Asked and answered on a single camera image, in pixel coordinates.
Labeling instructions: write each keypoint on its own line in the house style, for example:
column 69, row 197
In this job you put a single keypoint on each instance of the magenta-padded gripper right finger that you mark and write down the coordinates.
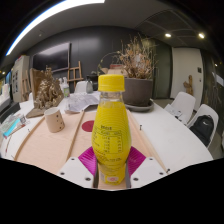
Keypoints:
column 148, row 170

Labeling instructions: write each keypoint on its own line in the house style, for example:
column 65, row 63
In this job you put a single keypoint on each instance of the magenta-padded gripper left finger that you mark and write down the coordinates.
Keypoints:
column 75, row 170

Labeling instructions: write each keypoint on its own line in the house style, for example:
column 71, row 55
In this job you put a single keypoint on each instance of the yellow drink bottle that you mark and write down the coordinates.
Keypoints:
column 111, row 133

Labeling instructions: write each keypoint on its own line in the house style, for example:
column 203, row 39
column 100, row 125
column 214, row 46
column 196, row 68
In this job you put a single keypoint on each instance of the light wooden tray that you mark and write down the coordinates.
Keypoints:
column 46, row 146

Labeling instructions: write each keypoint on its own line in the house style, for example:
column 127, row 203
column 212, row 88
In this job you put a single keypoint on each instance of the flat round red coaster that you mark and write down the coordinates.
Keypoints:
column 87, row 126

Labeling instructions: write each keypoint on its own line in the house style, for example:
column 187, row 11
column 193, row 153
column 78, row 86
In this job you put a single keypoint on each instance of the beige paper cup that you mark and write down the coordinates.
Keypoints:
column 54, row 120

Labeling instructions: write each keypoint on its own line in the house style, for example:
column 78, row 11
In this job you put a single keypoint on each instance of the grey plant saucer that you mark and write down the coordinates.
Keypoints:
column 146, row 107

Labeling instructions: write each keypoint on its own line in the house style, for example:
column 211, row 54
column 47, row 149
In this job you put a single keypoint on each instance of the black backpack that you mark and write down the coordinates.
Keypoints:
column 202, row 130

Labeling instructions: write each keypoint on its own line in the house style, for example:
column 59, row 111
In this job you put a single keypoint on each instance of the clear bag of papers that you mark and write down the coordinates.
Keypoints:
column 81, row 101

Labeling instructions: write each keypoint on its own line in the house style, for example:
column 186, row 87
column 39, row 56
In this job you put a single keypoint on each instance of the white chair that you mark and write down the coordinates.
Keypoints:
column 80, row 86
column 185, row 101
column 208, row 111

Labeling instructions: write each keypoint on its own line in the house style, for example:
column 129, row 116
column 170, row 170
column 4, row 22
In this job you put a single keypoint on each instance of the colourful booklet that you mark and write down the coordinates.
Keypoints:
column 11, row 124

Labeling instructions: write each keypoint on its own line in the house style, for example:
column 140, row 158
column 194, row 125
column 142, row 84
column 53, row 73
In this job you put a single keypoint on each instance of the dried plant in grey pot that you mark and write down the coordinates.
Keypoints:
column 138, row 91

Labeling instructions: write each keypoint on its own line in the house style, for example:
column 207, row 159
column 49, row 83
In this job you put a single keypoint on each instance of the golden figure sculpture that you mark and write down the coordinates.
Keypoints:
column 48, row 95

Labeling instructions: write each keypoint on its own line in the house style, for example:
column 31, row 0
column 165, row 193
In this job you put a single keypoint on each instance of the green-labelled white bottle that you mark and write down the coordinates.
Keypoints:
column 66, row 89

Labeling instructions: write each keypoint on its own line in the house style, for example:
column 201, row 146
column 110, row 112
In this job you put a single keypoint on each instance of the white figurine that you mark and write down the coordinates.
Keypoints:
column 60, row 81

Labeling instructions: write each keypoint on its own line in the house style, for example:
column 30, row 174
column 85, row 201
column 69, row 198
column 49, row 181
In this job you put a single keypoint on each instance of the black box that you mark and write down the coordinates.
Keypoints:
column 8, row 110

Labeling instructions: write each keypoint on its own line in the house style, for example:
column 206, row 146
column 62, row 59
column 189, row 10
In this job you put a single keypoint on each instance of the wooden figure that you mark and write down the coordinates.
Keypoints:
column 189, row 86

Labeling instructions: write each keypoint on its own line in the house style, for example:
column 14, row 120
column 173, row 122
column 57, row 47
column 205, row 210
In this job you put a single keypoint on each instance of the wooden easel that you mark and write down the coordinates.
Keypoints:
column 75, row 71

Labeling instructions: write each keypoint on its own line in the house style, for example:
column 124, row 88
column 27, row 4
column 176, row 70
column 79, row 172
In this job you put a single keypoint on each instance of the brown cardboard box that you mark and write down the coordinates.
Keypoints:
column 115, row 70

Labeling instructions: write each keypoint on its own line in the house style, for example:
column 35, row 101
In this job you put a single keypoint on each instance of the white cabinet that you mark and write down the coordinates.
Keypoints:
column 20, row 78

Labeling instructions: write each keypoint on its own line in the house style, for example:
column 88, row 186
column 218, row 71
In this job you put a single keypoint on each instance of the round ceiling downlight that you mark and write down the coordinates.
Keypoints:
column 201, row 35
column 167, row 35

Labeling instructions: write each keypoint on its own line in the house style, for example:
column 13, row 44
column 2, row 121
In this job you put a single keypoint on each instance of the long ceiling light strip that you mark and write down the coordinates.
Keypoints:
column 43, row 16

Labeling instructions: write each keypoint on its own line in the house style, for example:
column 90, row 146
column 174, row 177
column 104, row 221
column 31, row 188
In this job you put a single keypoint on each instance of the black wall screen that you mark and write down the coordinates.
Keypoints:
column 51, row 56

